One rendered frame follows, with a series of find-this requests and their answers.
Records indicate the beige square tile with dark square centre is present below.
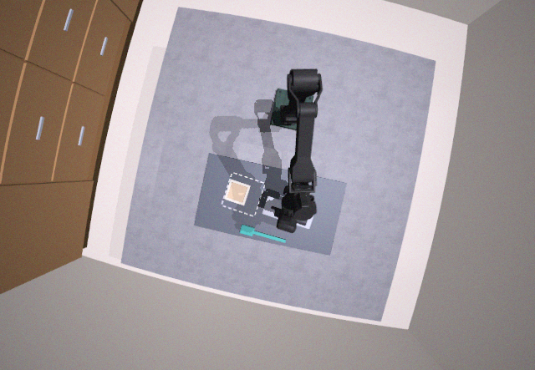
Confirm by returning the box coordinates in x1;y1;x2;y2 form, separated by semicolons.
224;180;251;205

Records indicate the turquoise flat trowel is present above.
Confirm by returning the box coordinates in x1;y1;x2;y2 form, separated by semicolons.
239;224;286;243

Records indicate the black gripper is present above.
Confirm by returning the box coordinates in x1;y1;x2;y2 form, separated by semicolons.
277;185;297;233

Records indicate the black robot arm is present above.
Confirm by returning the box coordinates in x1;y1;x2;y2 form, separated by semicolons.
280;68;323;220

